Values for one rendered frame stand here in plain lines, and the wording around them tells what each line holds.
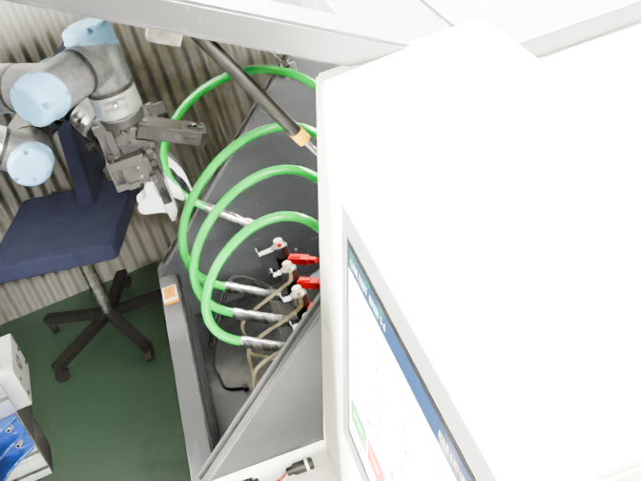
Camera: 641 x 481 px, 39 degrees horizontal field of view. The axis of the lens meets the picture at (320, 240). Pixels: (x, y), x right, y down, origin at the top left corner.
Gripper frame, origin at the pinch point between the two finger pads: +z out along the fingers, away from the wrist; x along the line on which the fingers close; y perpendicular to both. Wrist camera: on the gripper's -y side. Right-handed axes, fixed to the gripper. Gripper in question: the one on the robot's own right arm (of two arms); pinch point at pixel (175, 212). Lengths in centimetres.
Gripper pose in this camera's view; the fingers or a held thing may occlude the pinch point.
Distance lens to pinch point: 158.8
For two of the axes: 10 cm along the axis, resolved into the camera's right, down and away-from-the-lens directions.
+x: 2.3, 4.9, -8.4
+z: 2.5, 8.1, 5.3
